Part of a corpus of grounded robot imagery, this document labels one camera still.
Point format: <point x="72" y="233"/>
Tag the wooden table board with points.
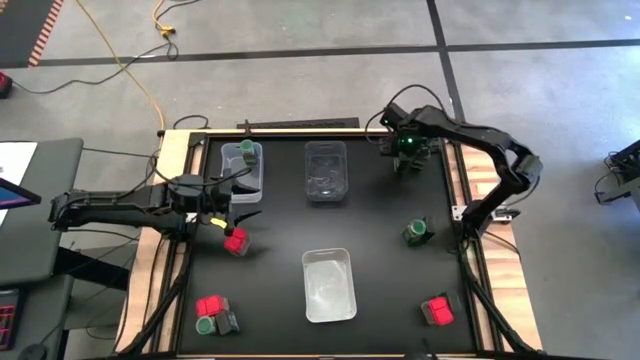
<point x="172" y="147"/>

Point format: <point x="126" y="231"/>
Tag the black table clamp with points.
<point x="247" y="129"/>

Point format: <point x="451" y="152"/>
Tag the white metal bracket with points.
<point x="459" y="212"/>

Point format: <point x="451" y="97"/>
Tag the glass jars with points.
<point x="414" y="230"/>

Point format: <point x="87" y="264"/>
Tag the grey side desk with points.
<point x="50" y="225"/>

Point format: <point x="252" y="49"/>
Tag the yellow gripper tag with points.
<point x="218" y="222"/>

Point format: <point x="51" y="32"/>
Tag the long black bar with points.
<point x="300" y="123"/>

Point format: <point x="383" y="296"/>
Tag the black equipment cart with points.
<point x="627" y="160"/>

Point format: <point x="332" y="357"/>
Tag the white plastic bin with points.
<point x="327" y="285"/>

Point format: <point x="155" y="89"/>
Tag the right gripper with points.
<point x="395" y="117"/>

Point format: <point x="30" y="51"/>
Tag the tablet screen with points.
<point x="12" y="197"/>

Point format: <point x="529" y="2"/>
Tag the red floor device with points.
<point x="4" y="85"/>

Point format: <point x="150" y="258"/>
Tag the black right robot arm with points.
<point x="475" y="135"/>

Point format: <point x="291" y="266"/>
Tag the white paper sheet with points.
<point x="17" y="160"/>

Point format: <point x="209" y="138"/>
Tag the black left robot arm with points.
<point x="125" y="205"/>

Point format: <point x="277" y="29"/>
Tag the black mat with orange stripes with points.
<point x="20" y="25"/>

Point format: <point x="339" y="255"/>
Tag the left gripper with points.
<point x="220" y="205"/>

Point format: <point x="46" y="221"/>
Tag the clear plastic bin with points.
<point x="325" y="170"/>
<point x="229" y="167"/>

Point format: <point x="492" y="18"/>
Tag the keyboard with pink keys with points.
<point x="7" y="320"/>

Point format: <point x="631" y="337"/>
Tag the red smoked paprika tin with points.
<point x="440" y="311"/>
<point x="210" y="306"/>
<point x="236" y="244"/>

